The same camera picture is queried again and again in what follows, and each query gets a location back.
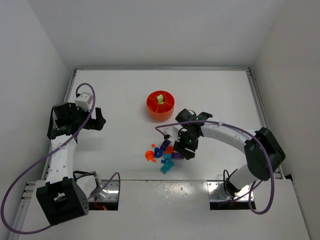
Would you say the purple long lego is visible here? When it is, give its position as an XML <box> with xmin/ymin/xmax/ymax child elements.
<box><xmin>171</xmin><ymin>152</ymin><xmax>184</xmax><ymax>160</ymax></box>

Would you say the orange ring lego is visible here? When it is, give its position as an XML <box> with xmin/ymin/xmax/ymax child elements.
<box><xmin>145</xmin><ymin>150</ymin><xmax>157</xmax><ymax>163</ymax></box>
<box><xmin>164</xmin><ymin>146</ymin><xmax>174</xmax><ymax>155</ymax></box>

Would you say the purple square lego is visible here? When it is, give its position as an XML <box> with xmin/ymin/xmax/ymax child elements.
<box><xmin>160</xmin><ymin>139</ymin><xmax>171</xmax><ymax>151</ymax></box>

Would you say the teal small lego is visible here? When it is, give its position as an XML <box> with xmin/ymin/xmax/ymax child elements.
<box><xmin>164</xmin><ymin>153</ymin><xmax>172</xmax><ymax>161</ymax></box>

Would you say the teal long lego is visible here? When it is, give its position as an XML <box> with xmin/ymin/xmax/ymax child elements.
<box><xmin>160</xmin><ymin>160</ymin><xmax>174</xmax><ymax>175</ymax></box>

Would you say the pale green curved lego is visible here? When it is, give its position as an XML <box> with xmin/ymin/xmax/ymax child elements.
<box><xmin>156</xmin><ymin>94</ymin><xmax>164</xmax><ymax>104</ymax></box>

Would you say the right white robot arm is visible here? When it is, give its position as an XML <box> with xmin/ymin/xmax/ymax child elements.
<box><xmin>166</xmin><ymin>109</ymin><xmax>286</xmax><ymax>197</ymax></box>

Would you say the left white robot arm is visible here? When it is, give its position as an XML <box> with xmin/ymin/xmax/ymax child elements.
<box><xmin>36</xmin><ymin>102</ymin><xmax>106</xmax><ymax>226</ymax></box>

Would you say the orange round divided container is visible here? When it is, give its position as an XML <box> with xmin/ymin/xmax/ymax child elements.
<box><xmin>146</xmin><ymin>90</ymin><xmax>175</xmax><ymax>122</ymax></box>

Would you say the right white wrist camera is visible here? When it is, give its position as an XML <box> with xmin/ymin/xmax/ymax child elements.
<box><xmin>163</xmin><ymin>126</ymin><xmax>180</xmax><ymax>142</ymax></box>

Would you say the blue ring lego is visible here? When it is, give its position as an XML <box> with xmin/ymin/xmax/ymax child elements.
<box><xmin>154</xmin><ymin>147</ymin><xmax>163</xmax><ymax>159</ymax></box>

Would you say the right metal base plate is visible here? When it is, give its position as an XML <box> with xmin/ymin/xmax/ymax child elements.
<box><xmin>207</xmin><ymin>181</ymin><xmax>251</xmax><ymax>203</ymax></box>

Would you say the metal base plate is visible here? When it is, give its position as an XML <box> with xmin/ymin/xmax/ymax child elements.
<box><xmin>207</xmin><ymin>181</ymin><xmax>251</xmax><ymax>203</ymax></box>
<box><xmin>96</xmin><ymin>179</ymin><xmax>120</xmax><ymax>203</ymax></box>

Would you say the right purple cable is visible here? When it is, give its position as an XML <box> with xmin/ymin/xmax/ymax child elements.
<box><xmin>154</xmin><ymin>120</ymin><xmax>276</xmax><ymax>215</ymax></box>

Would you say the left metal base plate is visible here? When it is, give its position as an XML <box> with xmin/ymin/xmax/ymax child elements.
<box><xmin>96</xmin><ymin>179</ymin><xmax>120</xmax><ymax>203</ymax></box>

